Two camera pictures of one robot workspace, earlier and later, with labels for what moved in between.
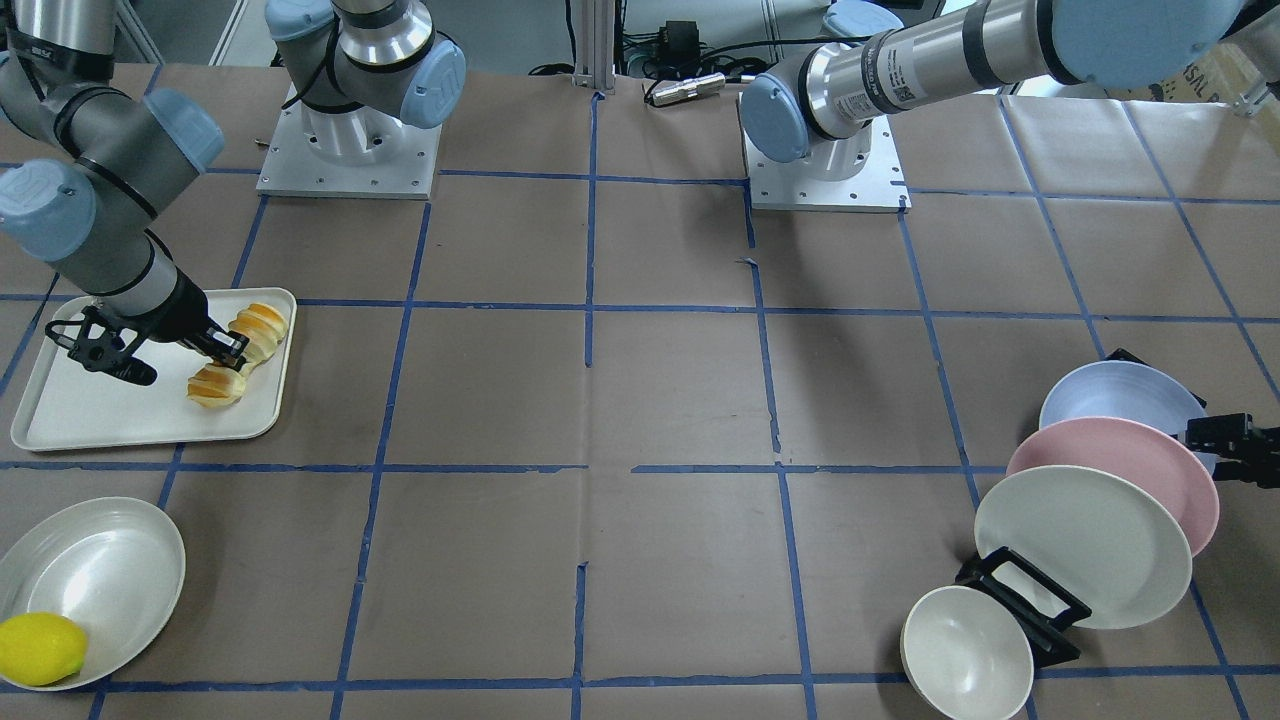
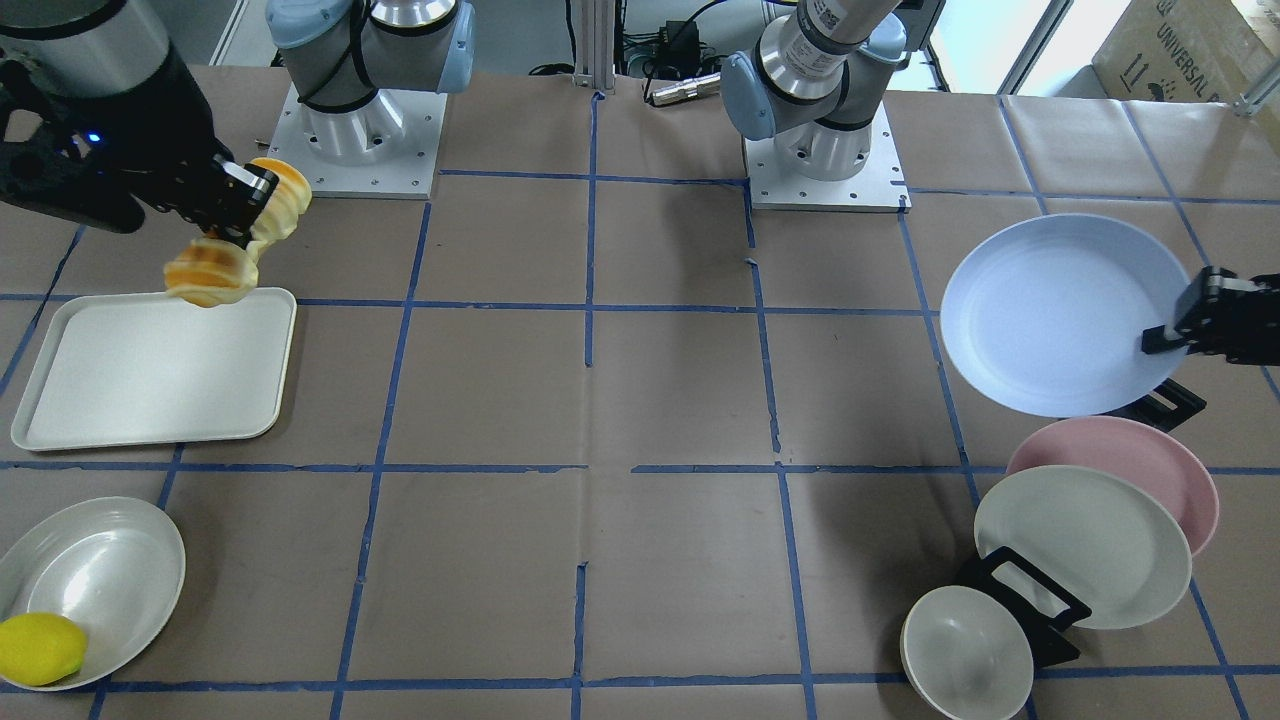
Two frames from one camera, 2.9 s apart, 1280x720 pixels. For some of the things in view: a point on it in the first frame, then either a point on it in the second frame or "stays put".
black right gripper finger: [226, 346] -> [239, 194]
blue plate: [1128, 390] -> [1046, 316]
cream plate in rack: [1112, 546] stays put
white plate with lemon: [114, 567] stays put
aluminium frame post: [595, 33] stays put
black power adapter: [680, 43] stays put
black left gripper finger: [1232, 436] -> [1218, 306]
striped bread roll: [217, 385] -> [217, 272]
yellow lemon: [40, 648] stays put
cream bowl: [964, 657] stays put
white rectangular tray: [69, 406] stays put
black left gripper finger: [1264, 472] -> [1254, 345]
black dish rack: [1046, 633] stays put
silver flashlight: [686, 87] stays put
